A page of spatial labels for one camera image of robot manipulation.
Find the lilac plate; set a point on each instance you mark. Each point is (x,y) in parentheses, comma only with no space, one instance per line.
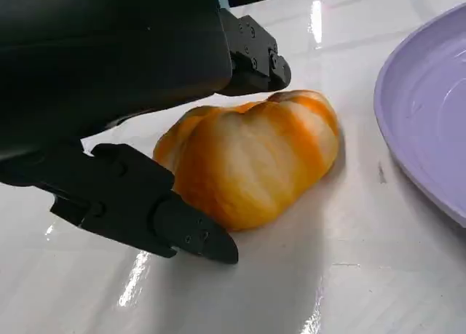
(429,112)

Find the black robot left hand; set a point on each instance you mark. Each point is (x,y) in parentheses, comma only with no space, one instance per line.
(91,57)

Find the orange and white bread roll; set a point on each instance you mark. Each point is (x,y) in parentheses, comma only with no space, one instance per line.
(247,159)

